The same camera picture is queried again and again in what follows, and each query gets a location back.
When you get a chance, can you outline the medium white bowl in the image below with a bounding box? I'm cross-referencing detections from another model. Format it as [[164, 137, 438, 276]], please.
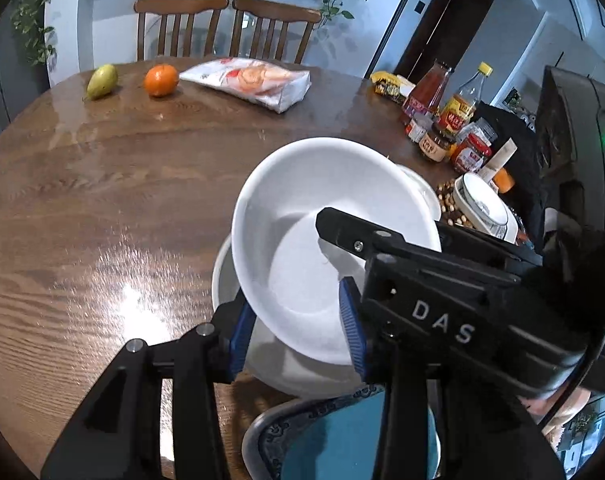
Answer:
[[232, 138, 441, 365]]

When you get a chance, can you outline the small white ramekin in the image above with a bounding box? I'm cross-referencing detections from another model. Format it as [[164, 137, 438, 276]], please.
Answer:
[[398, 164, 441, 221]]

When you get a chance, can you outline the large grey-white bowl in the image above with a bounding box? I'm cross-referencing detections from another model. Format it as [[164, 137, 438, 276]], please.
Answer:
[[211, 235, 364, 399]]

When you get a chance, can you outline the wooden bead trivet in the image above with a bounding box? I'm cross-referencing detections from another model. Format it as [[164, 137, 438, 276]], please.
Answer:
[[436, 179, 473, 230]]

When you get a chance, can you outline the dark lid sauce jar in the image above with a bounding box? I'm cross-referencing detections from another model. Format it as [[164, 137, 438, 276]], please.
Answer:
[[418, 126, 452, 162]]

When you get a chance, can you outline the small white lid jar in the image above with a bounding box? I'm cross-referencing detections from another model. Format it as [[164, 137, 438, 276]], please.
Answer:
[[405, 113, 432, 143]]

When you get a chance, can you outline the white oval floral dish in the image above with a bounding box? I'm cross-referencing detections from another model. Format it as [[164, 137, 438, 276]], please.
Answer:
[[453, 172, 518, 244]]

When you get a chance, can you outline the left patterned rectangular plate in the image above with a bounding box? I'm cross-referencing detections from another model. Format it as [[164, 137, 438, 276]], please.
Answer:
[[240, 383, 441, 480]]

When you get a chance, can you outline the red lid chili jar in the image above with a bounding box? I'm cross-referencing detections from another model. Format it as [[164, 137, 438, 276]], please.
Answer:
[[451, 133, 491, 174]]

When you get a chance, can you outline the teal blue plate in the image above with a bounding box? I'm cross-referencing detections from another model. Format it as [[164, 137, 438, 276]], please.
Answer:
[[280, 389, 441, 480]]

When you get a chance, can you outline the red sauce bottle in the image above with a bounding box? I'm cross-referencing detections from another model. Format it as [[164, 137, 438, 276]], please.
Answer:
[[401, 61, 452, 126]]

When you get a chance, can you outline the orange fruit behind jars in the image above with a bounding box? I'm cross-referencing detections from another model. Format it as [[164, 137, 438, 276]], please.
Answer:
[[492, 168, 515, 194]]

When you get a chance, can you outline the yellow snack packet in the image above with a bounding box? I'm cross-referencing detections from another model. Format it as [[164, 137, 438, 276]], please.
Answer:
[[369, 70, 415, 105]]

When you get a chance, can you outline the yellow cap vinegar bottle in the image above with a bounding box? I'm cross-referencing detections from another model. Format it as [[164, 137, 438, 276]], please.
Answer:
[[437, 62, 493, 138]]

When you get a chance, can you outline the white snack bag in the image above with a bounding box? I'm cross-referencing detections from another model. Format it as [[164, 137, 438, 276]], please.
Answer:
[[180, 58, 311, 114]]

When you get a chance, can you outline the right wooden chair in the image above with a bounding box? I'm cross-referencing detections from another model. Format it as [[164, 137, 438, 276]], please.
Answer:
[[229, 0, 321, 65]]

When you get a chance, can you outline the wooden chair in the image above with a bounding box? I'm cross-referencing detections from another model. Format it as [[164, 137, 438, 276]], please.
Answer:
[[229, 0, 321, 65], [133, 0, 230, 61]]

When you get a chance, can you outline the orange tangerine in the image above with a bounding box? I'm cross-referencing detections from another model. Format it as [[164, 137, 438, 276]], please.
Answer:
[[143, 64, 179, 98]]

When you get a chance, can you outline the green pear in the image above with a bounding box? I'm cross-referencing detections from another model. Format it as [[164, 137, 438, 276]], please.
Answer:
[[86, 64, 118, 100]]

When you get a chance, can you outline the left wooden chair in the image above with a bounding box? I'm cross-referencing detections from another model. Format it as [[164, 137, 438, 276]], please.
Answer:
[[133, 0, 230, 61]]

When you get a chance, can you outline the hanging green vine plant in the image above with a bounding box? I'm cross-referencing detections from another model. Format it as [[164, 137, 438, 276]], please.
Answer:
[[10, 0, 56, 66]]

